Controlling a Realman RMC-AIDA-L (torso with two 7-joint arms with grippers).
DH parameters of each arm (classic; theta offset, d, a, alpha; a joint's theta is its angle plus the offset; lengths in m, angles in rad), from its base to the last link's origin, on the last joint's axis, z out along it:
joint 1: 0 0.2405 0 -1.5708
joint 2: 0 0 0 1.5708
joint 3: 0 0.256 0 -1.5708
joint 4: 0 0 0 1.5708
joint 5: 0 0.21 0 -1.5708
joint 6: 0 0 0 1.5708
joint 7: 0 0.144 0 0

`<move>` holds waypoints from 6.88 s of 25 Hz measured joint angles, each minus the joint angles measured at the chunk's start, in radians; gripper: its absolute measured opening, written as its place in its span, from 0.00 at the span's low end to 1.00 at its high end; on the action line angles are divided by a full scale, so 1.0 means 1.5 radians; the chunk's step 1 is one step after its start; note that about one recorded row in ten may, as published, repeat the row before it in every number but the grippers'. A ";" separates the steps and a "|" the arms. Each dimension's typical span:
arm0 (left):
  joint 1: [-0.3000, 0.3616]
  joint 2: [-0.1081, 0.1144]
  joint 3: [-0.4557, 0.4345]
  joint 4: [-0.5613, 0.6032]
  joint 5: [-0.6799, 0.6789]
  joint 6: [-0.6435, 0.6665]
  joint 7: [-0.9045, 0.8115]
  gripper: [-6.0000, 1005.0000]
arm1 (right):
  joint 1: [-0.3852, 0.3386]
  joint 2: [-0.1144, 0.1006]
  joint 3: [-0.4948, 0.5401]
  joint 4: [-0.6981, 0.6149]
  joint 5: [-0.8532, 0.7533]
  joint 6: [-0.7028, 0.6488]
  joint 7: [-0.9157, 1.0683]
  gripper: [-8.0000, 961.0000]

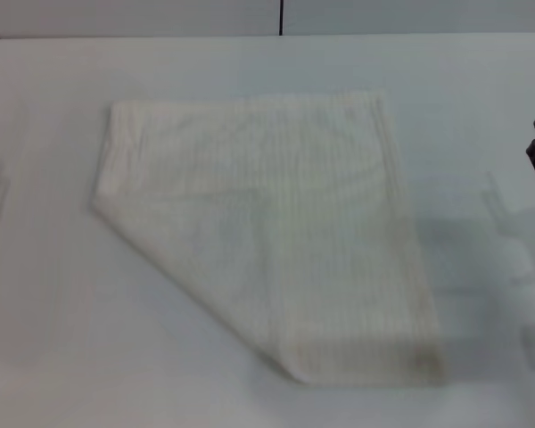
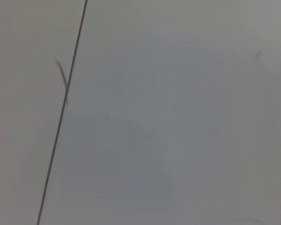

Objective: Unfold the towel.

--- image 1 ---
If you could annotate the white ribbed towel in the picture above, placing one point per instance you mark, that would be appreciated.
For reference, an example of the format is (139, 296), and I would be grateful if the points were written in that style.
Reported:
(272, 223)

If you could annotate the dark wall joint strip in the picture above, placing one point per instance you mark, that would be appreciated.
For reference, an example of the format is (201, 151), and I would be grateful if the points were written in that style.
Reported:
(281, 18)

